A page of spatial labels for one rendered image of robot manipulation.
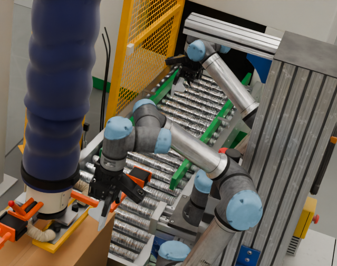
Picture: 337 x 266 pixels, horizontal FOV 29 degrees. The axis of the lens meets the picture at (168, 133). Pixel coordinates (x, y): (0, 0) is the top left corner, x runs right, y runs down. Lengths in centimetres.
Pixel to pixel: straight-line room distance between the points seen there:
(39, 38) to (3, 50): 176
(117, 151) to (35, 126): 59
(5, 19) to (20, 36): 261
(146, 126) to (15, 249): 105
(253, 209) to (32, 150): 87
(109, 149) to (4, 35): 214
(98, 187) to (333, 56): 87
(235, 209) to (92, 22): 76
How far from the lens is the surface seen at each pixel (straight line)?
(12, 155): 486
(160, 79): 483
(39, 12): 222
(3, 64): 404
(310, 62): 213
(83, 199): 266
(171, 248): 241
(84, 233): 288
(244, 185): 211
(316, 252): 266
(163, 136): 190
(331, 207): 509
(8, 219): 253
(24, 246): 280
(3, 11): 386
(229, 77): 255
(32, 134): 246
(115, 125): 186
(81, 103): 237
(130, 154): 408
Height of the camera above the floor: 288
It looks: 33 degrees down
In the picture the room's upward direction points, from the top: 12 degrees clockwise
